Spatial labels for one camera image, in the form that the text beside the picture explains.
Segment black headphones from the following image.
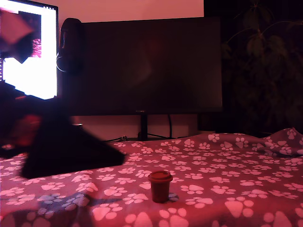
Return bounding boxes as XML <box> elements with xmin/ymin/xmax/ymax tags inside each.
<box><xmin>56</xmin><ymin>18</ymin><xmax>84</xmax><ymax>76</ymax></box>

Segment bright-screen computer monitor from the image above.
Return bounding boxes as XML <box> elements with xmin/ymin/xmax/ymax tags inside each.
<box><xmin>0</xmin><ymin>0</ymin><xmax>59</xmax><ymax>101</ymax></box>

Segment leafy house plant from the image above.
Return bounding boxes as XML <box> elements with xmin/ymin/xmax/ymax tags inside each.
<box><xmin>222</xmin><ymin>0</ymin><xmax>303</xmax><ymax>135</ymax></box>

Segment dark Huawei computer monitor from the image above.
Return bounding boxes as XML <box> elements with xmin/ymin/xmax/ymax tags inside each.
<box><xmin>60</xmin><ymin>17</ymin><xmax>223</xmax><ymax>116</ymax></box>

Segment dark coffee capsule with lid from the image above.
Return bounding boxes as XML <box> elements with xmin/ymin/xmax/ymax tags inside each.
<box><xmin>148</xmin><ymin>170</ymin><xmax>173</xmax><ymax>203</ymax></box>

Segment cable with white plug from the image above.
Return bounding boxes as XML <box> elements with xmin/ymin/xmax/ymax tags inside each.
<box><xmin>104</xmin><ymin>134</ymin><xmax>140</xmax><ymax>142</ymax></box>

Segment paw print fleece cloth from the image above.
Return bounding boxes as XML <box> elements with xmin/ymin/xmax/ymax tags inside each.
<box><xmin>0</xmin><ymin>127</ymin><xmax>303</xmax><ymax>227</ymax></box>

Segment black monitor stand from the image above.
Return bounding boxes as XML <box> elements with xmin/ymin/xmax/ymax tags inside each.
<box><xmin>138</xmin><ymin>114</ymin><xmax>177</xmax><ymax>140</ymax></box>

